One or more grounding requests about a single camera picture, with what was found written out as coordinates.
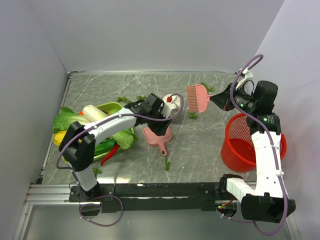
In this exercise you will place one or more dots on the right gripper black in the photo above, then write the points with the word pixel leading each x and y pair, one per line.
pixel 223 99

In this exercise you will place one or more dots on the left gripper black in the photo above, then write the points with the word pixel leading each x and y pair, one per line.
pixel 161 129

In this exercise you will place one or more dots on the pink hand brush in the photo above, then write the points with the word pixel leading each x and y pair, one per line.
pixel 198 98

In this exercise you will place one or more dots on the pink dustpan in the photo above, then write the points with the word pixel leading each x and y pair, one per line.
pixel 153 140

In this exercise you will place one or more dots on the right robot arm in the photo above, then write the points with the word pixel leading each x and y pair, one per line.
pixel 268 201

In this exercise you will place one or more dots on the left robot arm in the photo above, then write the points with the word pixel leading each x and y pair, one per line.
pixel 79 143

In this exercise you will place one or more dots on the green paper scrap back right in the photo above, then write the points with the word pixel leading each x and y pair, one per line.
pixel 210 89

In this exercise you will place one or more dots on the green paper scrap back centre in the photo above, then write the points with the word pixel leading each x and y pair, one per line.
pixel 141 97

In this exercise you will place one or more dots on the white paper roll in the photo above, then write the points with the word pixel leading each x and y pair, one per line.
pixel 175 102

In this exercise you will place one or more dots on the green paper scrap back left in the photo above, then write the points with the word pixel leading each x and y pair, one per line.
pixel 123 99

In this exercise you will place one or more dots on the green paper scrap near roll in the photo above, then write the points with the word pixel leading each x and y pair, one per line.
pixel 192 116

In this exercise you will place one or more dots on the round green cabbage toy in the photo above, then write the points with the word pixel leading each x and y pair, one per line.
pixel 113 111

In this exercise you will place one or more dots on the napa cabbage toy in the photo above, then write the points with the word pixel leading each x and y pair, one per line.
pixel 124 138

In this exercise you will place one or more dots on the green vegetable tray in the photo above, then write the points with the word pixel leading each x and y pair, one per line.
pixel 103 148

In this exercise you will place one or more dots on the red mesh basket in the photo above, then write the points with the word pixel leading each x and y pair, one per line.
pixel 248 146

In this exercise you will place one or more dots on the red chili pepper toy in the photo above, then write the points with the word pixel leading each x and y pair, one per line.
pixel 110 154

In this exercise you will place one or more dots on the green paper scrap by dustpan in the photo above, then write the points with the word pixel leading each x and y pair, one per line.
pixel 166 164

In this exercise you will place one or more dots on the green paper scrap front left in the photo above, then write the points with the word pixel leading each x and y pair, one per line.
pixel 96 171

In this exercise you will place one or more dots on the green lettuce leaf toy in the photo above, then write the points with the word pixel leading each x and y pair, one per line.
pixel 65 118

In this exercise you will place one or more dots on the yellow corn husk toy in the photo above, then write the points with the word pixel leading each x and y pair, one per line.
pixel 58 137

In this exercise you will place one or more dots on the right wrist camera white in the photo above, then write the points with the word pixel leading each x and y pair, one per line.
pixel 246 75

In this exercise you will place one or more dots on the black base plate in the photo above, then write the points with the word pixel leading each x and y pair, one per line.
pixel 153 196

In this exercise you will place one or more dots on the aluminium rail frame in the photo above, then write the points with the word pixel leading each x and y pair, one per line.
pixel 41 194

